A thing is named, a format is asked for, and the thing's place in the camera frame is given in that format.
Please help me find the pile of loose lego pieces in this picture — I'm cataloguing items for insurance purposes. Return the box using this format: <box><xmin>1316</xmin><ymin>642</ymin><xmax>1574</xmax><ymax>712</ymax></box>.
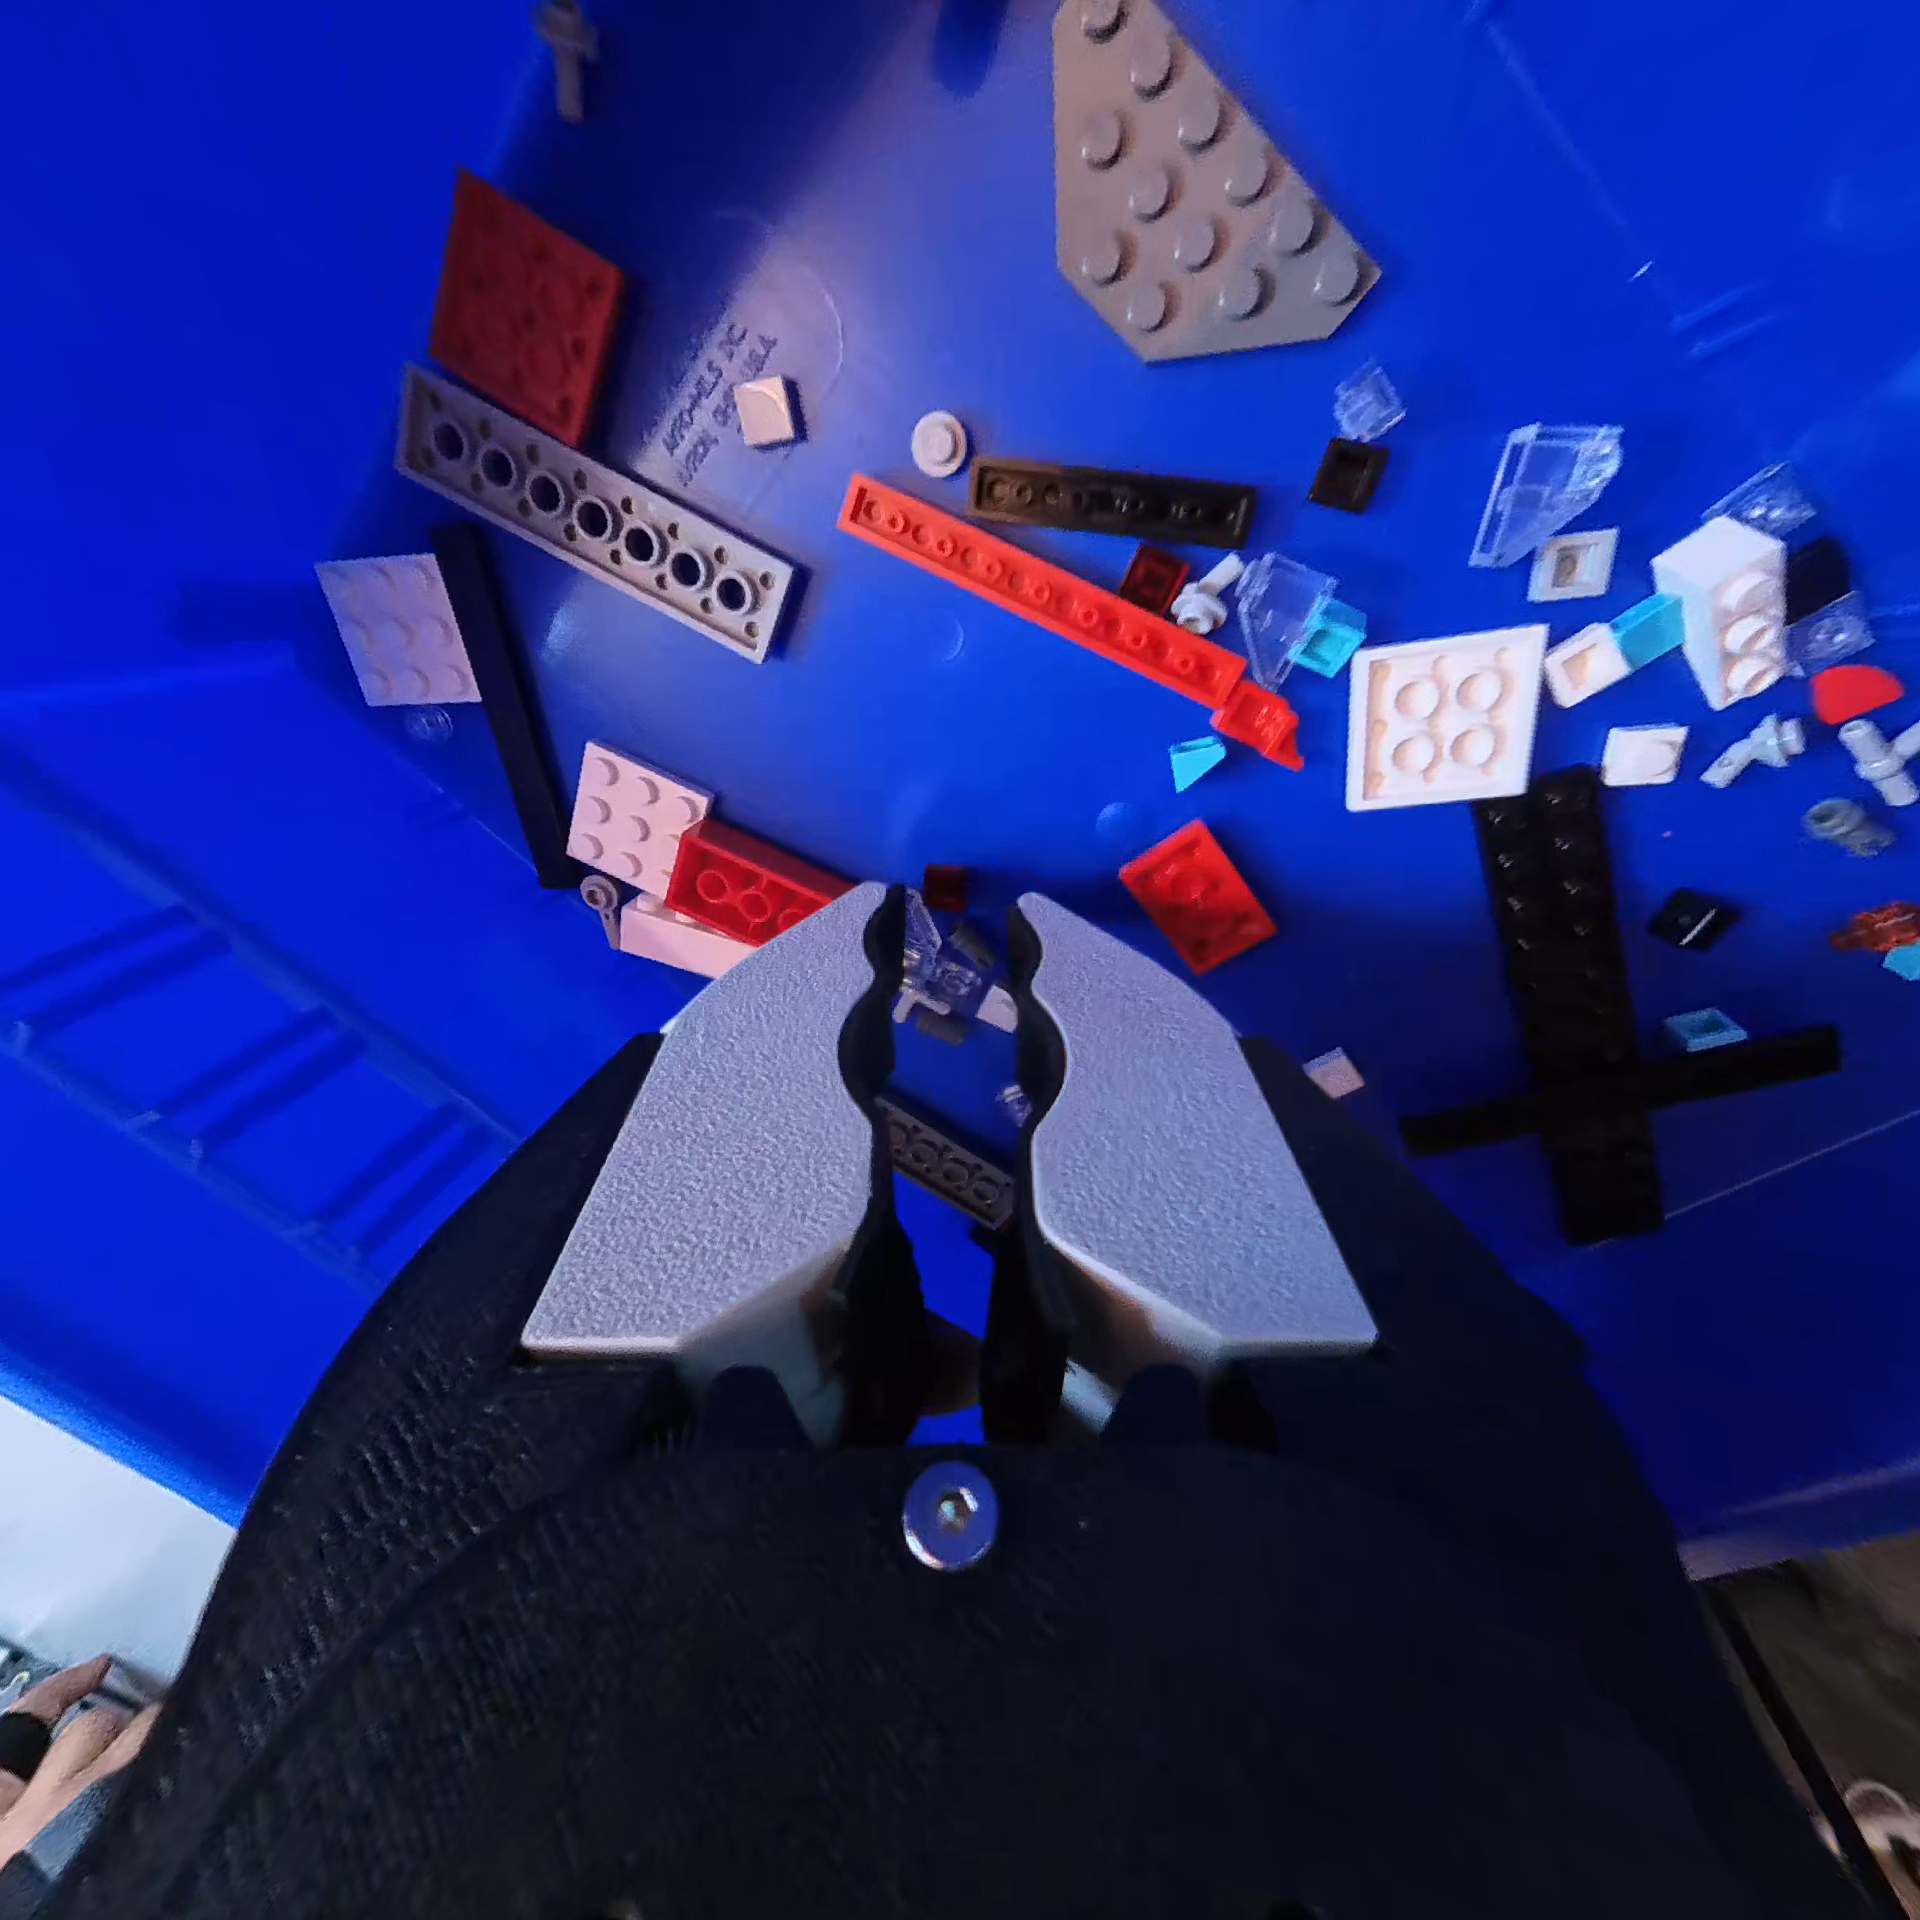
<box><xmin>316</xmin><ymin>0</ymin><xmax>1920</xmax><ymax>1248</ymax></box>

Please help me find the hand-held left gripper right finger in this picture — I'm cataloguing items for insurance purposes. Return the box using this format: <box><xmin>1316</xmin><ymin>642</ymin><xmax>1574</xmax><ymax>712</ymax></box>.
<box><xmin>984</xmin><ymin>890</ymin><xmax>1383</xmax><ymax>1441</ymax></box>

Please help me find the large blue plastic bin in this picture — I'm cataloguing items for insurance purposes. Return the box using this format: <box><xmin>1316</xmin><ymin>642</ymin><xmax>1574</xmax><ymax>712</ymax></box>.
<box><xmin>0</xmin><ymin>0</ymin><xmax>1920</xmax><ymax>1576</ymax></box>

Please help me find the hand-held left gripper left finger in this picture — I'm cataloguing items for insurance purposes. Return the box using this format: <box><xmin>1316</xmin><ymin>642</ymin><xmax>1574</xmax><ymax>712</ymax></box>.
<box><xmin>526</xmin><ymin>886</ymin><xmax>916</xmax><ymax>1441</ymax></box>

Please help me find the small clear lego piece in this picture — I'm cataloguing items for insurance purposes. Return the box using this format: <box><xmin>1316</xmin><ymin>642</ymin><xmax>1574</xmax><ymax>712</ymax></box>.
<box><xmin>901</xmin><ymin>917</ymin><xmax>992</xmax><ymax>1017</ymax></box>

